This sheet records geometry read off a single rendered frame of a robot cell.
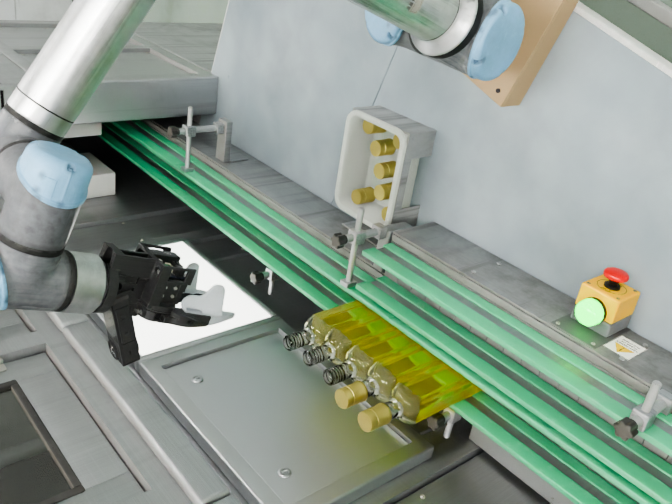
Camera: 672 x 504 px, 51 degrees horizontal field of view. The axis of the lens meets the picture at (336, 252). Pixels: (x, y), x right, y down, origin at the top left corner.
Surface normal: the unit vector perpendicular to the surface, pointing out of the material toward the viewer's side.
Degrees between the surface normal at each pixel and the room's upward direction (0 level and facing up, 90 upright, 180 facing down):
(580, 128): 0
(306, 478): 90
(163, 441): 90
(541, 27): 5
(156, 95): 90
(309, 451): 90
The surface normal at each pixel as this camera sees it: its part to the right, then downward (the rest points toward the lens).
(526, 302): 0.15, -0.88
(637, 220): -0.76, 0.19
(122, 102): 0.64, 0.43
